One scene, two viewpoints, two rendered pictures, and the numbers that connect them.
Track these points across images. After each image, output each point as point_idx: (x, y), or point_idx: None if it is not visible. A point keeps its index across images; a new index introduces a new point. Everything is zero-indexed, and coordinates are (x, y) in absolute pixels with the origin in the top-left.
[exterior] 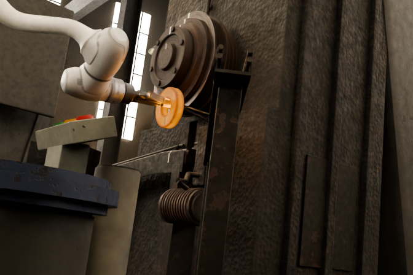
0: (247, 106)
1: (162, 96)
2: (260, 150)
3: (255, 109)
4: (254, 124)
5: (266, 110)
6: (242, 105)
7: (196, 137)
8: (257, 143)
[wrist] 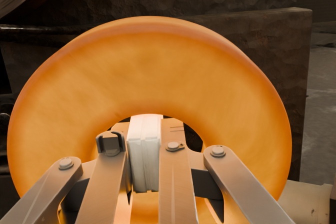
0: None
1: (245, 167)
2: (295, 118)
3: (266, 17)
4: (269, 59)
5: (310, 21)
6: None
7: (19, 91)
8: (285, 103)
